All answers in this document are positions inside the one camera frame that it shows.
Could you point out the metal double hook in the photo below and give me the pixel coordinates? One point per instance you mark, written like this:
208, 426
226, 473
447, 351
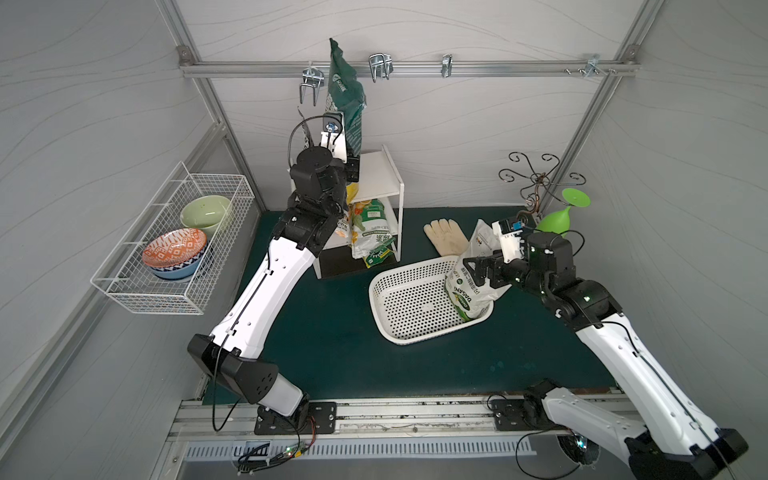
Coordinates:
381, 66
312, 81

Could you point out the metal double hook left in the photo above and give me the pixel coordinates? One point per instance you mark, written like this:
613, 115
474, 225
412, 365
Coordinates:
312, 81

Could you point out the white green fertilizer bag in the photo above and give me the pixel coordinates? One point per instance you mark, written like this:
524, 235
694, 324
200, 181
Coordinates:
468, 284

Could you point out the aluminium frame post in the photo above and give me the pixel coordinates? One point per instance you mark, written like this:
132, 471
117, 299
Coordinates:
626, 62

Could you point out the orange snack bag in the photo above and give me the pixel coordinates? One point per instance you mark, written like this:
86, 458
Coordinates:
343, 227

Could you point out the white wire wall basket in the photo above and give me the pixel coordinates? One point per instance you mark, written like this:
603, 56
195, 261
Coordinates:
125, 279

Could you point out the white work glove red cuff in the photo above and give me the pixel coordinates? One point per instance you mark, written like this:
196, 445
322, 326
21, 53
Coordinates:
446, 236

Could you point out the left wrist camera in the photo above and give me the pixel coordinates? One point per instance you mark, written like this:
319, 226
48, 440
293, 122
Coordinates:
333, 136

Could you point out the metal double hook middle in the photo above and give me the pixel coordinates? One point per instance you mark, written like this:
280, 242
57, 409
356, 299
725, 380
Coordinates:
381, 66

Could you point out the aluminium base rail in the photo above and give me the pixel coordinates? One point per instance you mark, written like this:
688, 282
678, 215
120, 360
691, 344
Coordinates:
355, 418

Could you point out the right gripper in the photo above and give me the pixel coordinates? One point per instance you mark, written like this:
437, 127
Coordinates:
497, 268

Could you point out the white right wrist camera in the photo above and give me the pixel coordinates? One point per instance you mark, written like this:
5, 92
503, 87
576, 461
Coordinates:
509, 234

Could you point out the dark green soil bag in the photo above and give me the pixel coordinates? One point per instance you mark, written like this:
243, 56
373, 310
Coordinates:
347, 96

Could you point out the horizontal aluminium rail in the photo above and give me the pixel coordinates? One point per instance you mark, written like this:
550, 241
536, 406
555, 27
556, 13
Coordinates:
191, 67

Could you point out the light green bowl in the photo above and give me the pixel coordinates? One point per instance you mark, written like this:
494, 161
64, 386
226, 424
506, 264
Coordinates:
212, 214

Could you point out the white perforated plastic basket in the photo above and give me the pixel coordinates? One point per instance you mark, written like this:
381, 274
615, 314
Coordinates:
409, 303

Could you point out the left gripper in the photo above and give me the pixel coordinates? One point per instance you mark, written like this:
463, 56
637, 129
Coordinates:
349, 169

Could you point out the green plastic wine glass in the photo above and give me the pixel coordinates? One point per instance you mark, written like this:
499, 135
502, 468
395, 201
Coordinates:
559, 222

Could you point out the orange patterned bowl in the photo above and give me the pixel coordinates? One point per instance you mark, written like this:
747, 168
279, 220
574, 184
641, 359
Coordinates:
185, 237

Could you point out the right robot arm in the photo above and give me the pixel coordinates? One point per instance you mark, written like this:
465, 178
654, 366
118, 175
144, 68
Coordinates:
673, 438

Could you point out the blue bowl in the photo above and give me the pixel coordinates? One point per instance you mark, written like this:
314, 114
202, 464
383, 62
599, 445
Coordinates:
174, 263

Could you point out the metal clip hook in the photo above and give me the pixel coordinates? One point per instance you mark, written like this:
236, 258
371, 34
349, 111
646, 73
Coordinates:
446, 66

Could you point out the metal bracket hook right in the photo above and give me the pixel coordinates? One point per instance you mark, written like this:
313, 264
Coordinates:
592, 68

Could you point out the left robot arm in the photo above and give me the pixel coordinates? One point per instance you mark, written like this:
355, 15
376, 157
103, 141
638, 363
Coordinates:
230, 354

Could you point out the small yellow green packet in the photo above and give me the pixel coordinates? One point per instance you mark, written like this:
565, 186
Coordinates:
378, 255

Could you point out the white slotted cable duct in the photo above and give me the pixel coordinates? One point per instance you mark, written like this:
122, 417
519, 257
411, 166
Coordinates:
368, 448

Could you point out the copper scroll stand rod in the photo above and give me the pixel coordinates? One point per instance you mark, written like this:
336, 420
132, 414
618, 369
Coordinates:
540, 185

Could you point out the white two-tier shelf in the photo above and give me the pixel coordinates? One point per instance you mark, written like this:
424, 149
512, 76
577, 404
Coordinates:
380, 185

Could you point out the white green shelf bag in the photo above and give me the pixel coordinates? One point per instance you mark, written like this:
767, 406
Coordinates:
369, 228

